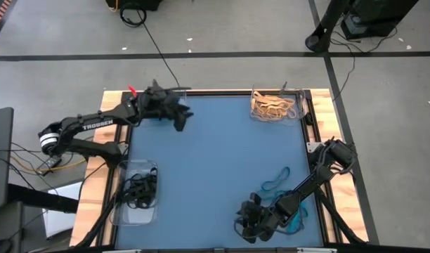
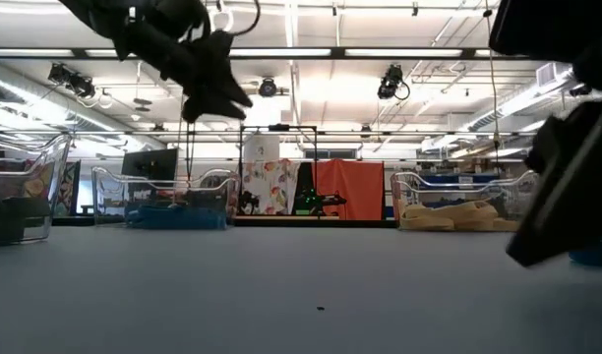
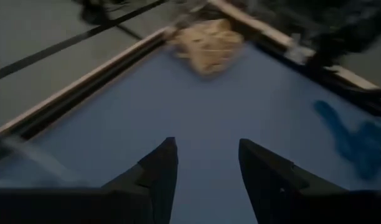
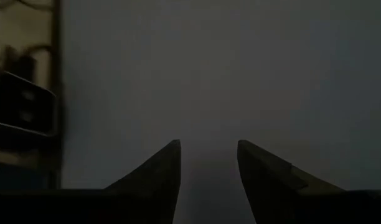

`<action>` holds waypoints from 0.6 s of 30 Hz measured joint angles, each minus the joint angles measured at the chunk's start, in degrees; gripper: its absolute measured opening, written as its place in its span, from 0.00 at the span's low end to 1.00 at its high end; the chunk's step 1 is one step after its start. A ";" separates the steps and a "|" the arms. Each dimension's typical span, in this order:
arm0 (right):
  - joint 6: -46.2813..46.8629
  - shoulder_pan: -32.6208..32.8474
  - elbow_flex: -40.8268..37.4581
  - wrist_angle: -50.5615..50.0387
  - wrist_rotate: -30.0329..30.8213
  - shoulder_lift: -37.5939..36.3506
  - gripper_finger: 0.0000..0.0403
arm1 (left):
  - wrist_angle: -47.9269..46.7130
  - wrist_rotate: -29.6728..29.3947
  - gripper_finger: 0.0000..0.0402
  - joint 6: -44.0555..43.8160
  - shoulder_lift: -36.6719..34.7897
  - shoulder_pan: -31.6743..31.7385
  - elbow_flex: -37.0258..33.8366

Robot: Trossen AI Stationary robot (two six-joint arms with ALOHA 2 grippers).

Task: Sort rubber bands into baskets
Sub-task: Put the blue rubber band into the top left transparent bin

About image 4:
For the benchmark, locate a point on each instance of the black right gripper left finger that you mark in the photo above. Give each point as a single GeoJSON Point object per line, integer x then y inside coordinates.
{"type": "Point", "coordinates": [153, 186]}

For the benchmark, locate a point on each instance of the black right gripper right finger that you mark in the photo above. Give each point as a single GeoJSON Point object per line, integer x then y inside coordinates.
{"type": "Point", "coordinates": [271, 189]}

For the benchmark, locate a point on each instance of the black frame bracket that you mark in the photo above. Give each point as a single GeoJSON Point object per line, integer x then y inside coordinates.
{"type": "Point", "coordinates": [22, 105]}

